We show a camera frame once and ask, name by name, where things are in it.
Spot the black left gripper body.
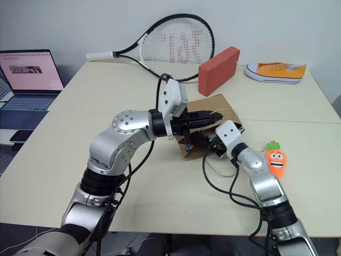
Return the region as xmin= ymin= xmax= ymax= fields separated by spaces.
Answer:
xmin=171 ymin=113 xmax=193 ymax=137

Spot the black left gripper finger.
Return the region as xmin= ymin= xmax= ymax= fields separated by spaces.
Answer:
xmin=182 ymin=129 xmax=194 ymax=153
xmin=187 ymin=108 xmax=224 ymax=129

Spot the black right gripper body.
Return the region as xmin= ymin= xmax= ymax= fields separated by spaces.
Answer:
xmin=206 ymin=131 xmax=228 ymax=159

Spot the brown paper bag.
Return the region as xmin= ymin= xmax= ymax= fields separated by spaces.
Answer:
xmin=174 ymin=93 xmax=244 ymax=178

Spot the orange carrot plush toy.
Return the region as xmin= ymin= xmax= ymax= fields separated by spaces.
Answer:
xmin=264 ymin=140 xmax=287 ymax=180

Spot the red foam brick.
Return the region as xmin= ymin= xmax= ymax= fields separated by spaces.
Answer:
xmin=198 ymin=46 xmax=241 ymax=97

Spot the yellow canvas sneaker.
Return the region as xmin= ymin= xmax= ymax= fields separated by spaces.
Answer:
xmin=244 ymin=62 xmax=308 ymax=85

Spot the black and white tennis racket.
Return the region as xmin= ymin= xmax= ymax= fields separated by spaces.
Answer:
xmin=85 ymin=12 xmax=216 ymax=83

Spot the black smartphone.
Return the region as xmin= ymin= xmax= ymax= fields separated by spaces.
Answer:
xmin=9 ymin=129 xmax=35 ymax=143

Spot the open laptop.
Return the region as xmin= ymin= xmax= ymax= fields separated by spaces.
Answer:
xmin=0 ymin=49 xmax=66 ymax=130

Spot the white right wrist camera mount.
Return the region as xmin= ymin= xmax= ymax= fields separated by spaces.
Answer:
xmin=215 ymin=120 xmax=247 ymax=154

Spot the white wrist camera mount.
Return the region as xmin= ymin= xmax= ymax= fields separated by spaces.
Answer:
xmin=215 ymin=120 xmax=247 ymax=154
xmin=159 ymin=79 xmax=189 ymax=141

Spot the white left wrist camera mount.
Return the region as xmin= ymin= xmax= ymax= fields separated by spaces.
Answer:
xmin=159 ymin=79 xmax=189 ymax=141

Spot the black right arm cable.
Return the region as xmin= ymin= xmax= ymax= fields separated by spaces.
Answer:
xmin=202 ymin=148 xmax=270 ymax=256

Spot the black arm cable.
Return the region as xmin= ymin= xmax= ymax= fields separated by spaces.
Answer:
xmin=87 ymin=73 xmax=172 ymax=256
xmin=202 ymin=148 xmax=270 ymax=256

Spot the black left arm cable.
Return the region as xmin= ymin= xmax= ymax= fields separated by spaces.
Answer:
xmin=87 ymin=73 xmax=172 ymax=256

